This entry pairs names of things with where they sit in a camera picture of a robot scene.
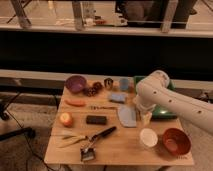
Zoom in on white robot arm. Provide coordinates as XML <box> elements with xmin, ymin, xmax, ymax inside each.
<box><xmin>134</xmin><ymin>70</ymin><xmax>213</xmax><ymax>135</ymax></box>

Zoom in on red bowl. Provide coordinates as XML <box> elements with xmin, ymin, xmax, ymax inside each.
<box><xmin>162</xmin><ymin>128</ymin><xmax>191</xmax><ymax>156</ymax></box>

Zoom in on purple bowl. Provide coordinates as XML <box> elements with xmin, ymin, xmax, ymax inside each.
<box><xmin>65</xmin><ymin>75</ymin><xmax>87</xmax><ymax>93</ymax></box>

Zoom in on green plastic tray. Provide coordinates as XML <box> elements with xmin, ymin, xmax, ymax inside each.
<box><xmin>133</xmin><ymin>76</ymin><xmax>177</xmax><ymax>120</ymax></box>

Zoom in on light blue cloth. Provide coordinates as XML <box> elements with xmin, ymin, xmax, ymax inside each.
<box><xmin>117</xmin><ymin>105</ymin><xmax>137</xmax><ymax>128</ymax></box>

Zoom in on white cup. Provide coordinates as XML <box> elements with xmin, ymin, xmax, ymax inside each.
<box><xmin>139</xmin><ymin>128</ymin><xmax>158</xmax><ymax>148</ymax></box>

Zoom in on blue cup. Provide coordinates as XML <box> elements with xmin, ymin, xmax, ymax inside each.
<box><xmin>119</xmin><ymin>78</ymin><xmax>130</xmax><ymax>91</ymax></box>

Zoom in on wooden table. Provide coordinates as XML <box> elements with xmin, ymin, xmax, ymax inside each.
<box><xmin>45</xmin><ymin>88</ymin><xmax>194</xmax><ymax>166</ymax></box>

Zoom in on thin metal fork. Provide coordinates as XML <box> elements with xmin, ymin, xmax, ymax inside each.
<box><xmin>89</xmin><ymin>106</ymin><xmax>117</xmax><ymax>110</ymax></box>

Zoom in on black rectangular block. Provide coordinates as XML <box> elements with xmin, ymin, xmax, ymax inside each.
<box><xmin>86</xmin><ymin>115</ymin><xmax>107</xmax><ymax>125</ymax></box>

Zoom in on dark red grapes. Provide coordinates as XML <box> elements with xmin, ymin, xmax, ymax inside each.
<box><xmin>83</xmin><ymin>82</ymin><xmax>103</xmax><ymax>97</ymax></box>

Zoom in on metal dish brush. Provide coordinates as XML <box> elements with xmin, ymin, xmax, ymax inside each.
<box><xmin>80</xmin><ymin>141</ymin><xmax>95</xmax><ymax>162</ymax></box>

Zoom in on corn cob with husk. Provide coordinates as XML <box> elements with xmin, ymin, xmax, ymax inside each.
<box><xmin>59</xmin><ymin>131</ymin><xmax>87</xmax><ymax>148</ymax></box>

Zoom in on orange carrot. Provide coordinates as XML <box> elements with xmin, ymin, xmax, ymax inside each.
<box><xmin>65</xmin><ymin>99</ymin><xmax>86</xmax><ymax>107</ymax></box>

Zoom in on red yellow apple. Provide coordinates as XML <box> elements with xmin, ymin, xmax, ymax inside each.
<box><xmin>59</xmin><ymin>112</ymin><xmax>74</xmax><ymax>127</ymax></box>

